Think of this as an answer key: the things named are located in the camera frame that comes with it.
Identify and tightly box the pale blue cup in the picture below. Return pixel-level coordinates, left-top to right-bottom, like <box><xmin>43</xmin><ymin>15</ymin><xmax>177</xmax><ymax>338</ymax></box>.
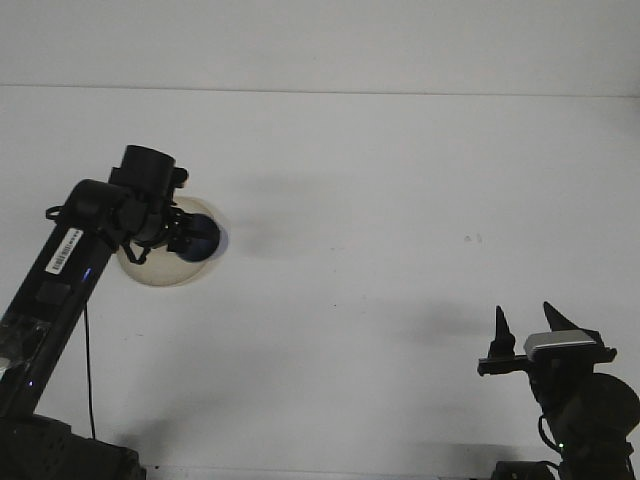
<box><xmin>182</xmin><ymin>212</ymin><xmax>230</xmax><ymax>265</ymax></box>

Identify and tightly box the pale round plate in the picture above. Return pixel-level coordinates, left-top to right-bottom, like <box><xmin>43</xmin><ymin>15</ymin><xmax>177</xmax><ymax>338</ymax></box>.
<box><xmin>117</xmin><ymin>195</ymin><xmax>224</xmax><ymax>287</ymax></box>

